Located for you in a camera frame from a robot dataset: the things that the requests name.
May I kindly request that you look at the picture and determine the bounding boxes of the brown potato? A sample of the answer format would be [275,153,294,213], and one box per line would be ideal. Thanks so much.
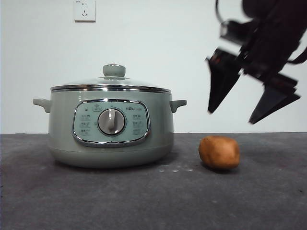
[198,135,240,171]

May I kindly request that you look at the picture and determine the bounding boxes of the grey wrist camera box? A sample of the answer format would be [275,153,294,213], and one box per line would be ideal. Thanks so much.
[220,20,252,46]

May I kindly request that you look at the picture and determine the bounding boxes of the glass lid with green knob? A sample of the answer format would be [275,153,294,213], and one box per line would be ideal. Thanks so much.
[50,64,172,93]

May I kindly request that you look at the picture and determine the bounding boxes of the black cable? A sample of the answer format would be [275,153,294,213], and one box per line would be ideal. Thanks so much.
[214,0,227,23]

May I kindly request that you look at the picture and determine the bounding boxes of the white wall socket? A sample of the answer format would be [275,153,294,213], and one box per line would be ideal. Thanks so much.
[73,0,96,23]

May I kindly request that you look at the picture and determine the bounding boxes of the pale green electric pot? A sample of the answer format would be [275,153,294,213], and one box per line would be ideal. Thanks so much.
[33,89,188,169]

